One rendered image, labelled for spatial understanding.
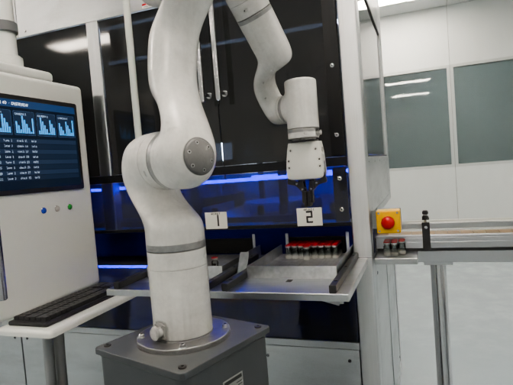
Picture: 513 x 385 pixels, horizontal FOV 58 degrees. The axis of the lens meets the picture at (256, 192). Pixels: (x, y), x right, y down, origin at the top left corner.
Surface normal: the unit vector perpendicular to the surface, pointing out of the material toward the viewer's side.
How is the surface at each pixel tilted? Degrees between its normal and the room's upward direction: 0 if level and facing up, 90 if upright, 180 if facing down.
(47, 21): 90
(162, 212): 31
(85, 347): 90
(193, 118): 62
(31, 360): 90
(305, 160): 92
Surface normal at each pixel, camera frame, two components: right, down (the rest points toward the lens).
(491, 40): -0.34, 0.07
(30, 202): 0.94, -0.06
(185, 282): 0.35, 0.02
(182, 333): 0.09, 0.04
